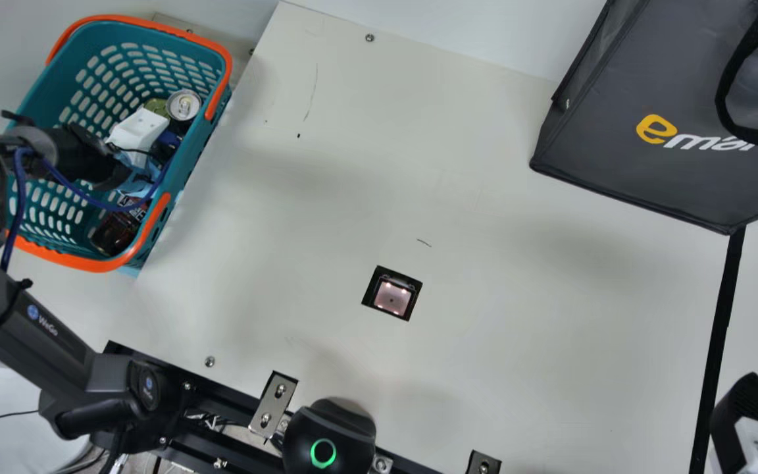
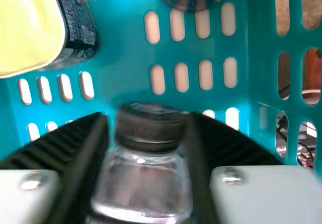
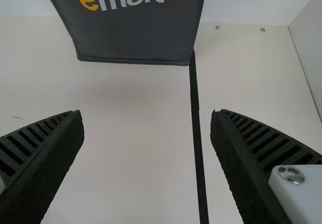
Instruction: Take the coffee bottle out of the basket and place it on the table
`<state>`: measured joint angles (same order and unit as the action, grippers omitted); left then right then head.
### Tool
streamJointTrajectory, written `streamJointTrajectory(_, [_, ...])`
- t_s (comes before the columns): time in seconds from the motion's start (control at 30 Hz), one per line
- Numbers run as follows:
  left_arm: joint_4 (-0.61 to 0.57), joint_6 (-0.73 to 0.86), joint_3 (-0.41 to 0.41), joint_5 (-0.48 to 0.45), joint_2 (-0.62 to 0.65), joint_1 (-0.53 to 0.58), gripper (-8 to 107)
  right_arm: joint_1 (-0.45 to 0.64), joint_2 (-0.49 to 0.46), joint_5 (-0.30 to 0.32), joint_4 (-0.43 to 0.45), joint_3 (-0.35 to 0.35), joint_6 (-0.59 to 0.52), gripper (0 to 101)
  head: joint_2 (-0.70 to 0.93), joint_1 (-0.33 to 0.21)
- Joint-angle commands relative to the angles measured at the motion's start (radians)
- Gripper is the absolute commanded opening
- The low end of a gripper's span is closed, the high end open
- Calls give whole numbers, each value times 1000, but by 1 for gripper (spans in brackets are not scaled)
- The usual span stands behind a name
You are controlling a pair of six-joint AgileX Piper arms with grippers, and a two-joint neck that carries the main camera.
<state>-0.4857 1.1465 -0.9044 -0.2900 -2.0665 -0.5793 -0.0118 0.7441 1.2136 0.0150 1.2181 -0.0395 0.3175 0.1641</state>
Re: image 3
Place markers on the black strip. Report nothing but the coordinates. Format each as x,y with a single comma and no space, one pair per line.
197,133

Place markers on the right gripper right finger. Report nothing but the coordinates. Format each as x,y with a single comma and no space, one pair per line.
256,163

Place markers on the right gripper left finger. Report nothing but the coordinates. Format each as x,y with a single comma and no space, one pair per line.
37,163

